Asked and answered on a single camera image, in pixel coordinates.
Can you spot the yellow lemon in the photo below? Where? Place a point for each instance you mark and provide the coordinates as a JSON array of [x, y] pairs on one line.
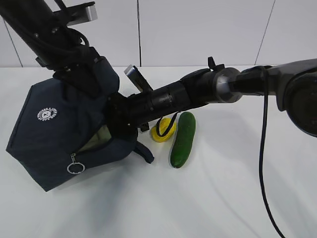
[[163, 125]]

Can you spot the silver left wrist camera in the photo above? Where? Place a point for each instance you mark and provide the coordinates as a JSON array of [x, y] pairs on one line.
[[76, 14]]

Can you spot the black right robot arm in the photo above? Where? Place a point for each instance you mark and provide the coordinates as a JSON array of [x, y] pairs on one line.
[[293, 84]]

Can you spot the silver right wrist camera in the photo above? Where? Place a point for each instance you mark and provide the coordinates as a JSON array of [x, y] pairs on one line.
[[137, 79]]

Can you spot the green lid glass food container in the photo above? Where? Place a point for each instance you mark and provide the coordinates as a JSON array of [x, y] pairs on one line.
[[102, 136]]

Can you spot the green cucumber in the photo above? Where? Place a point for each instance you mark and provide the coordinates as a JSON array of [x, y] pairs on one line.
[[184, 140]]

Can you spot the navy blue fabric lunch bag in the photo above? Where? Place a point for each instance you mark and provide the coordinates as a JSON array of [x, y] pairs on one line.
[[57, 120]]

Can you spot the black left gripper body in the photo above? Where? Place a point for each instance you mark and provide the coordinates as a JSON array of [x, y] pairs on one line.
[[77, 70]]

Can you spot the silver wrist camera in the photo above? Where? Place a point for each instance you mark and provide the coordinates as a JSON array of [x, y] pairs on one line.
[[76, 14], [137, 79]]

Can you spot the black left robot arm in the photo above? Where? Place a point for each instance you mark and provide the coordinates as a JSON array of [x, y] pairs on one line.
[[57, 46]]

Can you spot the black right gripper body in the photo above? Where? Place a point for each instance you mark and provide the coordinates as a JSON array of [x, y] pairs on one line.
[[124, 115]]

